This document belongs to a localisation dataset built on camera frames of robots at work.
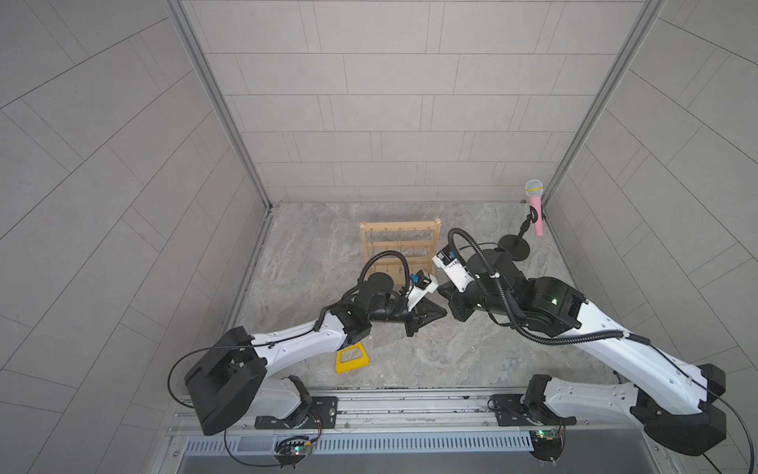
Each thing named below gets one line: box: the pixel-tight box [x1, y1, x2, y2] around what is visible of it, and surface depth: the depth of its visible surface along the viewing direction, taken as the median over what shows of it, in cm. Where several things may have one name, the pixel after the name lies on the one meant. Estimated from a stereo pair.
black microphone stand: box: [497, 205, 538, 262], surface depth 104 cm
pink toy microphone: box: [525, 178, 544, 237], surface depth 88 cm
